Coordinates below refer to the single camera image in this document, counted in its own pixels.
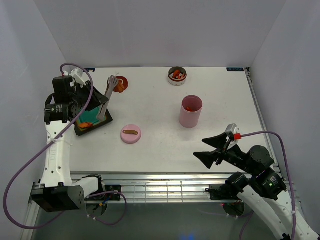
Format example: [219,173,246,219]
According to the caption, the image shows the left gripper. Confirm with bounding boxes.
[71,80,109,112]

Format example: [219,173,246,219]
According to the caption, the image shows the red sausage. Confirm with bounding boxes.
[185,107,193,112]

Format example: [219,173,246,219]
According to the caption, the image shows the metal bowl with red band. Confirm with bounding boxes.
[167,66,187,86]

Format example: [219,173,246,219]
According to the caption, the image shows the blue label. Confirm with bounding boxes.
[226,67,245,72]
[85,68,96,73]

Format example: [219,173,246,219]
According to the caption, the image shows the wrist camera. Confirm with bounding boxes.
[225,123,240,150]
[63,68,86,85]

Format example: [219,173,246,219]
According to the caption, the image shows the red round lid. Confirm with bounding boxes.
[116,76,129,92]

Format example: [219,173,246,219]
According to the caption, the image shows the left blue label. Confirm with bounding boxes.
[85,68,96,73]

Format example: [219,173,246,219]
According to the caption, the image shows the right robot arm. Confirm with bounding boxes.
[193,131,320,240]

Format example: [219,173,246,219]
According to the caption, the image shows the black square food plate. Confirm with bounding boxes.
[74,107,113,137]

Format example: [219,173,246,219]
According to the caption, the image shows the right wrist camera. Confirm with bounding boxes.
[225,123,240,150]

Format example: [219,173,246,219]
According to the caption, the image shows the metal tongs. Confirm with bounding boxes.
[96,74,120,121]

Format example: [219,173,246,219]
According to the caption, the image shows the right blue label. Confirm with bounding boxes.
[226,67,245,72]

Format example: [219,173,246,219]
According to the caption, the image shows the aluminium frame rail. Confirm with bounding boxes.
[28,172,298,205]

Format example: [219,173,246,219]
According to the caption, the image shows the pink lid with brown handle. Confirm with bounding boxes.
[120,124,142,144]

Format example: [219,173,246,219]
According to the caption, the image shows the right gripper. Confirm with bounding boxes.
[192,131,256,175]

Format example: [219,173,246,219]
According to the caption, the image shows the orange fried piece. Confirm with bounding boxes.
[78,122,93,129]

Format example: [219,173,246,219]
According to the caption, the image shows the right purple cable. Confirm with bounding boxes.
[234,131,297,240]

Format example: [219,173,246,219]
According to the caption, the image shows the pink cylindrical container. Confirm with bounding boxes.
[179,95,203,129]

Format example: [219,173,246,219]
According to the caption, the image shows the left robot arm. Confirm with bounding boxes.
[31,74,108,213]

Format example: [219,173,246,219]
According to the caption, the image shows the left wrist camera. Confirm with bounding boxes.
[63,68,86,85]

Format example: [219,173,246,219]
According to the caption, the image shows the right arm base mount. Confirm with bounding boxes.
[205,184,240,201]

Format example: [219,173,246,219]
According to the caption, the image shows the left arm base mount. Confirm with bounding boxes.
[84,184,122,202]

